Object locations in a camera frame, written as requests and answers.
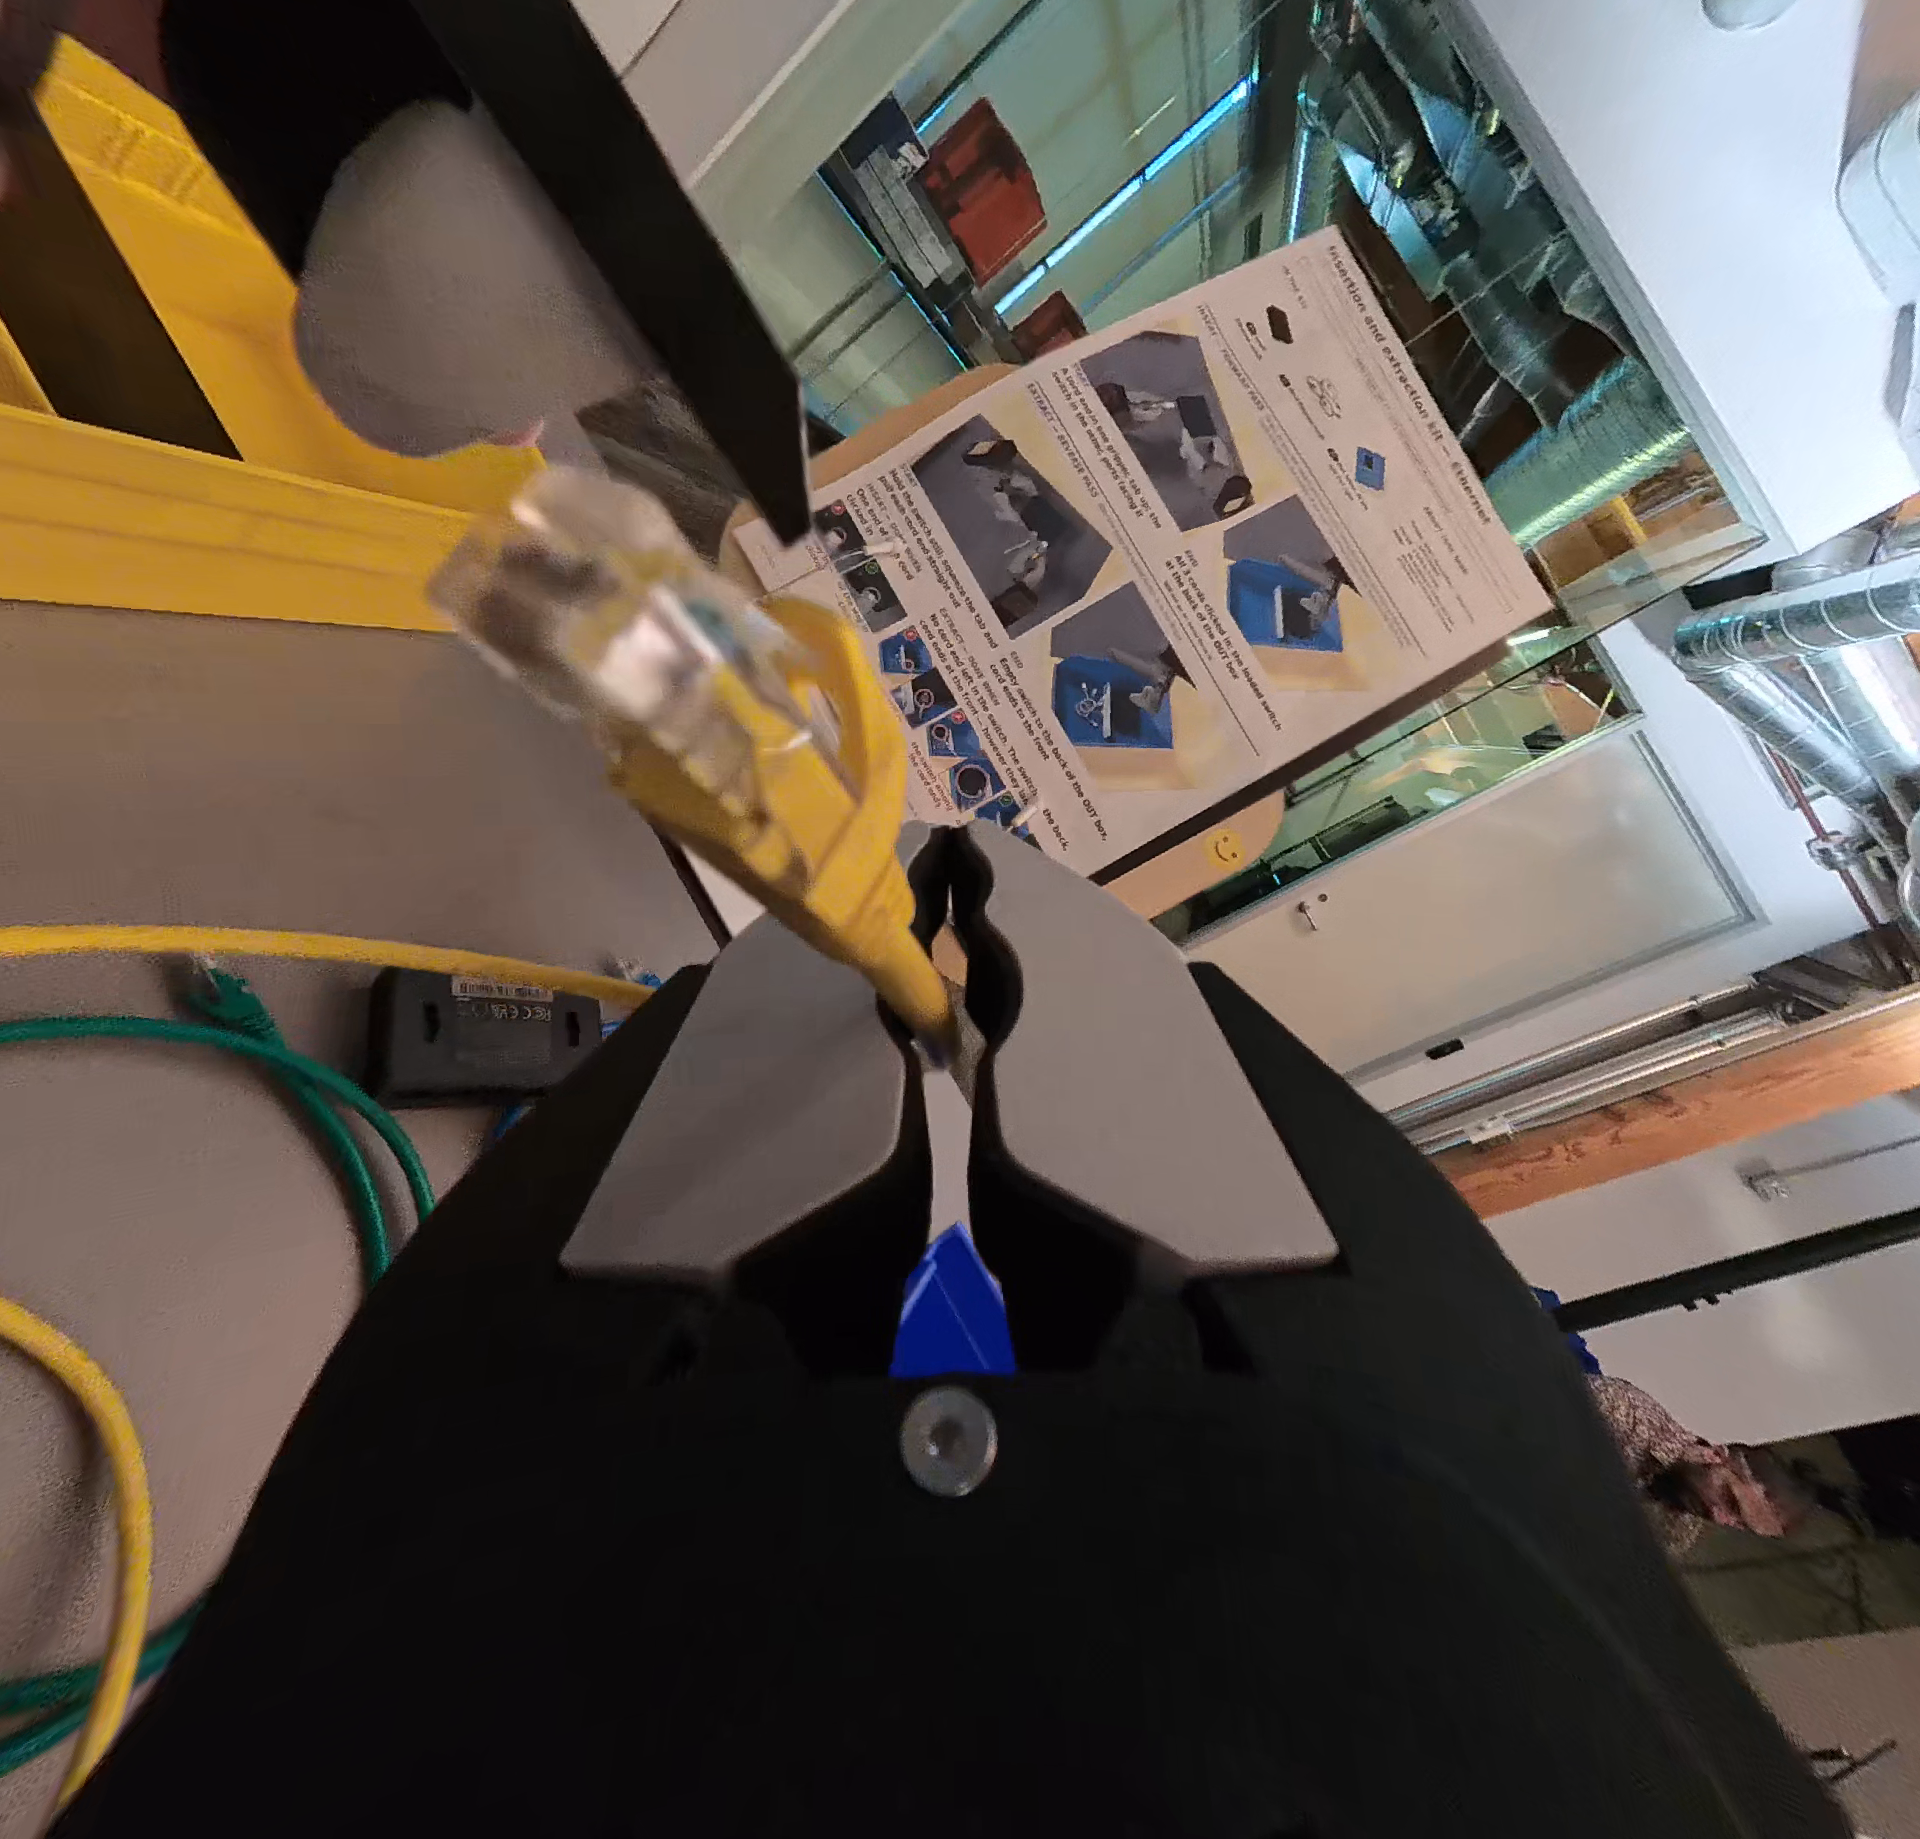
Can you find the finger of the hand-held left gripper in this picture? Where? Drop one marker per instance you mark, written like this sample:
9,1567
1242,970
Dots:
451,264

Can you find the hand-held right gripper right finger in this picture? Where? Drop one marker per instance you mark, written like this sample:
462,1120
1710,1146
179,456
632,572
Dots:
1140,1105

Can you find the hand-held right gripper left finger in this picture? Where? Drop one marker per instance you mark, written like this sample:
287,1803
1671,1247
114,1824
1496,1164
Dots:
751,1105

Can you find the tan display board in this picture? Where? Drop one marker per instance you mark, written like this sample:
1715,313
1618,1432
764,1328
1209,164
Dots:
1215,842

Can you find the blue box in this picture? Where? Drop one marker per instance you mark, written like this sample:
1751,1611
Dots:
951,1306

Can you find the yellow plastic box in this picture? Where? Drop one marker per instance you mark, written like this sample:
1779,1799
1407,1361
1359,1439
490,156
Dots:
180,520

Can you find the metal storage shelf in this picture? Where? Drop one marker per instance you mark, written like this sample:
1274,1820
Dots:
930,234

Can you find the orange storage bin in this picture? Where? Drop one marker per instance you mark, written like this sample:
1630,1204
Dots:
1053,323
983,190

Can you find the wooden beam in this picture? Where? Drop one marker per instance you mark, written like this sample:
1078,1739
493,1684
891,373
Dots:
1680,1105

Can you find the printed instruction poster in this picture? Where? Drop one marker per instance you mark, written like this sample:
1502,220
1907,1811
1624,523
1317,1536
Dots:
1200,520

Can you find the black network switch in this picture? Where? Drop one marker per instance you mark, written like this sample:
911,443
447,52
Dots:
481,1037

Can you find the silver ventilation duct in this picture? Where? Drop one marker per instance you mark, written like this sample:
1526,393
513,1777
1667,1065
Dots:
1801,670

